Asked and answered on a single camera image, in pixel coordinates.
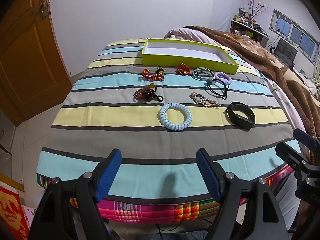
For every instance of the metal door latch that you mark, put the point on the metal door latch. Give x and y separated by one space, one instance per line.
43 7

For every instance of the brown plush blanket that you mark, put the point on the brown plush blanket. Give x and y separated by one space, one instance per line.
262 52

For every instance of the cluttered white shelf desk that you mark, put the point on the cluttered white shelf desk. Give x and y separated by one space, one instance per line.
246 30

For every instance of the lime green shallow box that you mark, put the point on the lime green shallow box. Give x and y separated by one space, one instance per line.
162 59

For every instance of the barred window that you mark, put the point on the barred window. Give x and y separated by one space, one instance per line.
297 35

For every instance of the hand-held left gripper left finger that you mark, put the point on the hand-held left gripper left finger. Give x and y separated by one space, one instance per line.
110 175

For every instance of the purple flower branches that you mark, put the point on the purple flower branches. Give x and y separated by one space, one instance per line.
257 10

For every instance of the black fitness band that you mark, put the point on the black fitness band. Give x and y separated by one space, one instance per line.
237 120

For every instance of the black chair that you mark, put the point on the black chair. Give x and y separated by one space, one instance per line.
285 51

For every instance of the red orange scrunchie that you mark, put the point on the red orange scrunchie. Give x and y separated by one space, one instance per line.
182 70

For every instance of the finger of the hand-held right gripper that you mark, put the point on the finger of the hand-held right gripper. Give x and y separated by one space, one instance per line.
306 137
287 152

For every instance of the pearl hair clip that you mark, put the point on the pearl hair clip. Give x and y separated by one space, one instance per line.
202 100

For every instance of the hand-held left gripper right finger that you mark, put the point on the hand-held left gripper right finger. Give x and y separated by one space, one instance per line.
207 175

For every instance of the plaid mattress cover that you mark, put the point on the plaid mattress cover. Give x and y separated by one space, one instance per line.
150 211

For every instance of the red and gold poster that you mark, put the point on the red and gold poster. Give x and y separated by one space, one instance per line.
10 212

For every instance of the orange wooden door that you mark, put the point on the orange wooden door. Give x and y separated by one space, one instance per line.
25 55

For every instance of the striped bed sheet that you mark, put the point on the striped bed sheet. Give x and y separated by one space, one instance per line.
150 140

